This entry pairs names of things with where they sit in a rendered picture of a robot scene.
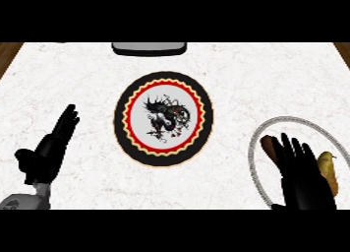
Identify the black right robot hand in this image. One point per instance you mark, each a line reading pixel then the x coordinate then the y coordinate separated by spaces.
pixel 303 177

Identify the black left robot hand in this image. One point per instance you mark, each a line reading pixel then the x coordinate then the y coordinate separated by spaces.
pixel 49 154

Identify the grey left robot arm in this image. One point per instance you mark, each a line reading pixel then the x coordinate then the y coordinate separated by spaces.
pixel 27 199

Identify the brown sweet potato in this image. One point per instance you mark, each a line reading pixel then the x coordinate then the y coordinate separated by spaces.
pixel 267 147

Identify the white oval placemat grey border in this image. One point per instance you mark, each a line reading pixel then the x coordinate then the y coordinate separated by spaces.
pixel 348 154

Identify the black red dragon plate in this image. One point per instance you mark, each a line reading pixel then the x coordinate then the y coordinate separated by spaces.
pixel 162 118

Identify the yellow pear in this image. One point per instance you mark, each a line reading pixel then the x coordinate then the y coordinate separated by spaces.
pixel 328 169

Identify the grey black appliance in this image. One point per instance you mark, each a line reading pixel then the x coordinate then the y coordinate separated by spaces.
pixel 149 48

